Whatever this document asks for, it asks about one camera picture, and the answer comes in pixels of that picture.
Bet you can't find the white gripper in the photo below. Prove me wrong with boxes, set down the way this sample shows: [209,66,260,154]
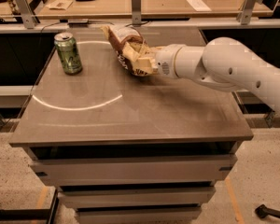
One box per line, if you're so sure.
[127,42,184,78]

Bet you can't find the brown chip bag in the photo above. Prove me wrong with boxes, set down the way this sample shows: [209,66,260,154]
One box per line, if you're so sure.
[101,25,150,77]

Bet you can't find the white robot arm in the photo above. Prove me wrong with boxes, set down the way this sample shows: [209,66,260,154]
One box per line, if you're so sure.
[124,37,280,115]

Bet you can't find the green soda can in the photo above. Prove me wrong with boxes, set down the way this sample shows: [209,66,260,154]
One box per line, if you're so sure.
[54,32,83,75]

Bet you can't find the white paper sheet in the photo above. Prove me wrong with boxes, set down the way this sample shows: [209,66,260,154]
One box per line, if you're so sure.
[187,0,211,12]

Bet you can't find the grey drawer cabinet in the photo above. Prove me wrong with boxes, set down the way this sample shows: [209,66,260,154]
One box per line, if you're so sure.
[10,28,252,224]

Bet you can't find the small paper card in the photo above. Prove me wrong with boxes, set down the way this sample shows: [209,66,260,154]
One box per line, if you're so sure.
[47,0,73,10]

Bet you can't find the black chair base leg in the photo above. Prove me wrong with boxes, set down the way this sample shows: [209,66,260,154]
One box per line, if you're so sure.
[255,204,280,218]

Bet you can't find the grey metal bracket centre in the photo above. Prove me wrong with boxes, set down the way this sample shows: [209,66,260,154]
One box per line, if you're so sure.
[132,0,141,25]

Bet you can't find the grey metal bracket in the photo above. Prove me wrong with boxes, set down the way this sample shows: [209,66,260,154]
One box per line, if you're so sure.
[15,0,37,29]
[132,0,141,25]
[237,0,257,25]

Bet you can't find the grey metal bracket left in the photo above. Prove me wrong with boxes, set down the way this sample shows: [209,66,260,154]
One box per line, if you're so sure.
[15,0,37,29]

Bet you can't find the grey metal bracket right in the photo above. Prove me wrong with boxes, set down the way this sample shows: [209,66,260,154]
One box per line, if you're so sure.
[237,0,257,25]

